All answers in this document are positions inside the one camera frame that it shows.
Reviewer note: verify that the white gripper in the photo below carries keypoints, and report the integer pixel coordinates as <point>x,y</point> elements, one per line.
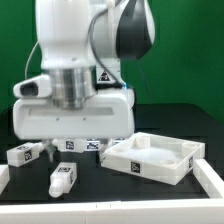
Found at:
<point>107,114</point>

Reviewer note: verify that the white square table top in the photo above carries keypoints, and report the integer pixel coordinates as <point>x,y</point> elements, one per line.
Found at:
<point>155,157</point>

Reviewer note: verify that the white U-shaped fence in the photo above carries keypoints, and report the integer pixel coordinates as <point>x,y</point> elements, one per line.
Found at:
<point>107,197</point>

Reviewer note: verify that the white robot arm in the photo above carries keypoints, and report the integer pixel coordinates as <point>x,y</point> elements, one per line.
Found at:
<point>75,37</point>

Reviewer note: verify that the white marker sheet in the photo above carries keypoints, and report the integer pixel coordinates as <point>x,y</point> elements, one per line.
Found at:
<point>96,145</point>

